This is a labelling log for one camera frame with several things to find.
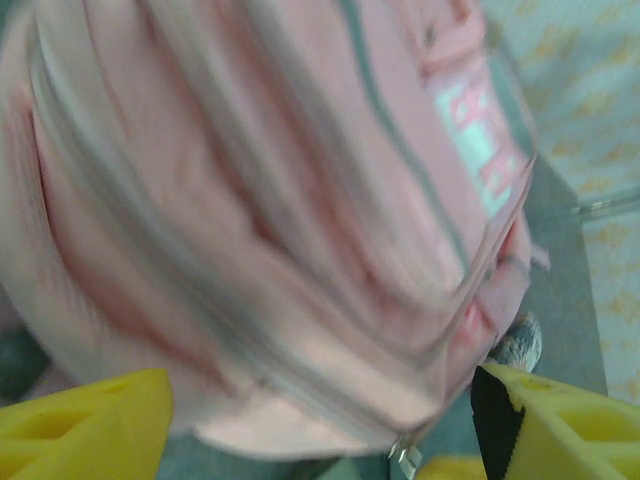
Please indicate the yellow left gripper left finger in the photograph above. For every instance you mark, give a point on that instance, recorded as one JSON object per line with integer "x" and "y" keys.
{"x": 75, "y": 440}

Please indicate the pink school backpack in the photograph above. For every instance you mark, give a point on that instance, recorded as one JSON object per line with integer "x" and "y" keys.
{"x": 250, "y": 200}

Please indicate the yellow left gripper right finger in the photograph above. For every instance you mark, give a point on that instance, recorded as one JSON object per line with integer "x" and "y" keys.
{"x": 575, "y": 440}

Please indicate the aluminium corner post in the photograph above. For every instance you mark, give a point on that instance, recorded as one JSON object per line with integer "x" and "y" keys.
{"x": 610, "y": 202}

